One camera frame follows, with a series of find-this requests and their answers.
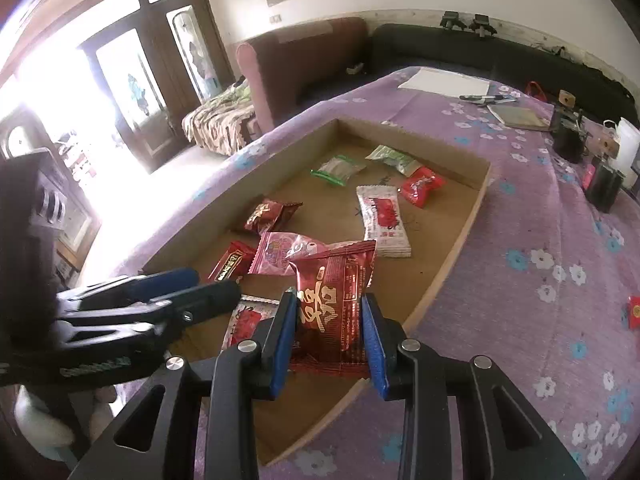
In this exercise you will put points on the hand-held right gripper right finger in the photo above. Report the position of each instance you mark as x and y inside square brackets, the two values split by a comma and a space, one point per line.
[374, 347]

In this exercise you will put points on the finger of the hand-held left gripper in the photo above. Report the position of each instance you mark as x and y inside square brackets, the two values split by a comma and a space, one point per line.
[200, 300]
[160, 279]

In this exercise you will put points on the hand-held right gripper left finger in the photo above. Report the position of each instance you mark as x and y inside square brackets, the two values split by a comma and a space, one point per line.
[282, 342]

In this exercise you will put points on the white and red snack packet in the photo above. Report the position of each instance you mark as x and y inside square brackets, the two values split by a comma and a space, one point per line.
[247, 320]
[384, 220]

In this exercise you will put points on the dark red yellow-print packet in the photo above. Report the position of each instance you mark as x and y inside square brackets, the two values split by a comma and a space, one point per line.
[231, 262]

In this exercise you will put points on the large red snack packet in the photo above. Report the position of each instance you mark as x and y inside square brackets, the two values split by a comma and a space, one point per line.
[332, 300]

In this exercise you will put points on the pink translucent snack packet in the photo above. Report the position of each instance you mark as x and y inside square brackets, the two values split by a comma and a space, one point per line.
[275, 254]

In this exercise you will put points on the dark red snack packet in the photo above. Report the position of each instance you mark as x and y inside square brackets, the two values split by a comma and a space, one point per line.
[270, 216]

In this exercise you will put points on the shallow cardboard box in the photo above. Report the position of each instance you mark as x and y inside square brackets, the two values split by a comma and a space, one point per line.
[325, 210]

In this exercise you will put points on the bright red snack packet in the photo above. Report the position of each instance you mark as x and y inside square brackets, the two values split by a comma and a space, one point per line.
[422, 186]

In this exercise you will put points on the clear green-striped snack packet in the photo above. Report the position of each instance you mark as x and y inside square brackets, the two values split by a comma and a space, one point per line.
[337, 170]

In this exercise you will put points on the green snack packet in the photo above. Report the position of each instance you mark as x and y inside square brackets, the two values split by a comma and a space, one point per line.
[395, 159]

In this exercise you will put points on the purple floral tablecloth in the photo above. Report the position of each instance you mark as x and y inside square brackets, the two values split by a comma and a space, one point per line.
[525, 310]

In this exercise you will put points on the patterned sofa blanket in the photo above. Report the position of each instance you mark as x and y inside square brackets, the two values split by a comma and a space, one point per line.
[220, 120]

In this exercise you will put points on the wooden glass door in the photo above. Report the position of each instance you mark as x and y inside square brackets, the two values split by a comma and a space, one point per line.
[155, 50]

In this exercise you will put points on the brown sofa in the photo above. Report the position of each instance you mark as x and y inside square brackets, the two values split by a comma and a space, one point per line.
[300, 65]

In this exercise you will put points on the small red snack packet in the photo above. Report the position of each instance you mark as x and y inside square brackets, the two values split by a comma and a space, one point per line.
[635, 312]

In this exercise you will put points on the grey notebook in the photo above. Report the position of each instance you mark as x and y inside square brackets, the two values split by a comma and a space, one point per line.
[520, 117]

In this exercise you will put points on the black pens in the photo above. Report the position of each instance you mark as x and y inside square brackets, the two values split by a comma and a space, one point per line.
[487, 98]

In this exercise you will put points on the white paper sheet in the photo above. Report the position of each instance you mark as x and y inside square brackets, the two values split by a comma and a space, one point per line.
[447, 81]

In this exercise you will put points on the black jar with cork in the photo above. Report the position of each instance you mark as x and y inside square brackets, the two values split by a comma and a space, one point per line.
[569, 137]
[605, 180]

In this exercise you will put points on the red plastic bag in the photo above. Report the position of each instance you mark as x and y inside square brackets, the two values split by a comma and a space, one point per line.
[536, 89]

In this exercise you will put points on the black sofa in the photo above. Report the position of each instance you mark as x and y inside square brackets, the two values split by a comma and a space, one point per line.
[500, 55]

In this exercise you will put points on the white plastic jug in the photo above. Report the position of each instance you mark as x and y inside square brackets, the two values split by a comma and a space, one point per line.
[627, 150]

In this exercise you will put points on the wall switch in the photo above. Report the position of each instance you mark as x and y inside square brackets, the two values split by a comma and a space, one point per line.
[275, 18]

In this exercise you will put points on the black wall clamps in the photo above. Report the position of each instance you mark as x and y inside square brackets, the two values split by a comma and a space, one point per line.
[465, 21]

